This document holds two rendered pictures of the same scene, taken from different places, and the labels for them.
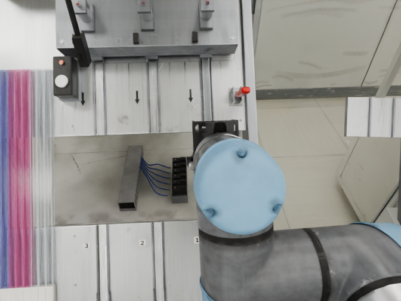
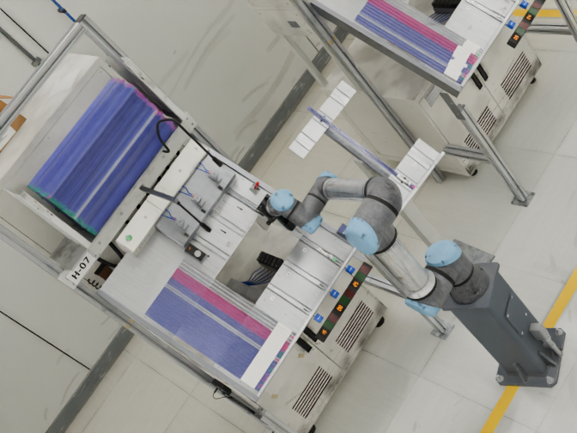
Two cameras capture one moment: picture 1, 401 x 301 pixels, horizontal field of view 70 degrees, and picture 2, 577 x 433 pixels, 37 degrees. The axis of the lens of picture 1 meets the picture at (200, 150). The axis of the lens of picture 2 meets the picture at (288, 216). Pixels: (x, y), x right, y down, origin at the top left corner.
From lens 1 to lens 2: 2.68 m
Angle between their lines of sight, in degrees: 12
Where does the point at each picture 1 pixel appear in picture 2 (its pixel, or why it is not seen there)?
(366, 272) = (319, 187)
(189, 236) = (300, 252)
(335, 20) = (228, 40)
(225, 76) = (242, 187)
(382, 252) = (320, 180)
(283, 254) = (306, 202)
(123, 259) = (289, 286)
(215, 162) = (274, 199)
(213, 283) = (300, 222)
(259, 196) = (286, 196)
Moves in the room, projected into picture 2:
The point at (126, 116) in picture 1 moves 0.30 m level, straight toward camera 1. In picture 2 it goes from (228, 241) to (285, 243)
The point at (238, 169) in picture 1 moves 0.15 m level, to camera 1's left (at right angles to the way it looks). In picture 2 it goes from (278, 196) to (252, 231)
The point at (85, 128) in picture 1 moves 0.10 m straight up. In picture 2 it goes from (221, 263) to (203, 248)
